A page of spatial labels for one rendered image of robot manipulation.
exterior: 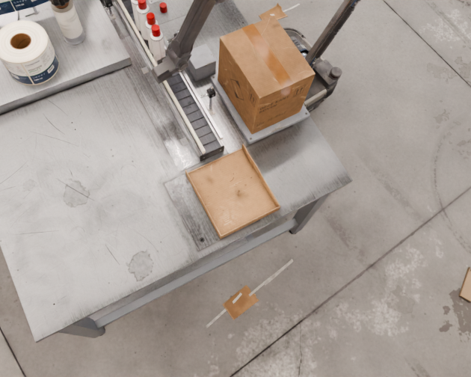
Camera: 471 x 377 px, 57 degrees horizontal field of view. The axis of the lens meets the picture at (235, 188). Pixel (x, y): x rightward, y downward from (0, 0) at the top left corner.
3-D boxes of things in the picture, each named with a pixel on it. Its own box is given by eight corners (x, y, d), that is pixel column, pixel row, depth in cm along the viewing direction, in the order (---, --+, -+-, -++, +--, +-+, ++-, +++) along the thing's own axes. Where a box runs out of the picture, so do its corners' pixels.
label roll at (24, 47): (27, 93, 174) (12, 72, 160) (-1, 62, 178) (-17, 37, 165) (69, 67, 179) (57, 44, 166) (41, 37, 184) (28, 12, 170)
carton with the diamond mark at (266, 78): (217, 79, 186) (219, 37, 161) (265, 59, 192) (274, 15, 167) (251, 135, 178) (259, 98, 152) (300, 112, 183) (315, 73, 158)
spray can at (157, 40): (152, 58, 184) (146, 24, 165) (163, 54, 185) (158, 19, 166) (157, 68, 183) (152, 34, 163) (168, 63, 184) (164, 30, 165)
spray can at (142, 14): (139, 33, 188) (132, -3, 169) (150, 29, 190) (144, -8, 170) (144, 42, 187) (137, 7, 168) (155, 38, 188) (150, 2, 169)
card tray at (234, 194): (185, 173, 171) (185, 170, 168) (242, 147, 177) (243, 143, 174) (220, 238, 163) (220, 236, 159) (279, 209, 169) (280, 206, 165)
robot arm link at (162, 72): (188, 61, 152) (175, 41, 153) (161, 77, 150) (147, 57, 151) (188, 75, 164) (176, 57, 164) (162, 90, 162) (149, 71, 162)
